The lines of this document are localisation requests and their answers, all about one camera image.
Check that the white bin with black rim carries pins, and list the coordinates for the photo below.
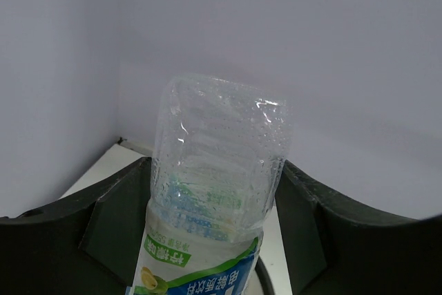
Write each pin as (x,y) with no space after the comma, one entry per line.
(264,278)

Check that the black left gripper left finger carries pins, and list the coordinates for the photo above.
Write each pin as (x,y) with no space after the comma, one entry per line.
(85,243)

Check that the green-white label clear bottle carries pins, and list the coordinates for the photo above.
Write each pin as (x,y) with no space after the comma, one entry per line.
(220,148)

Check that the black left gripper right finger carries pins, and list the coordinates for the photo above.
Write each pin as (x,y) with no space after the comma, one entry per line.
(336,245)

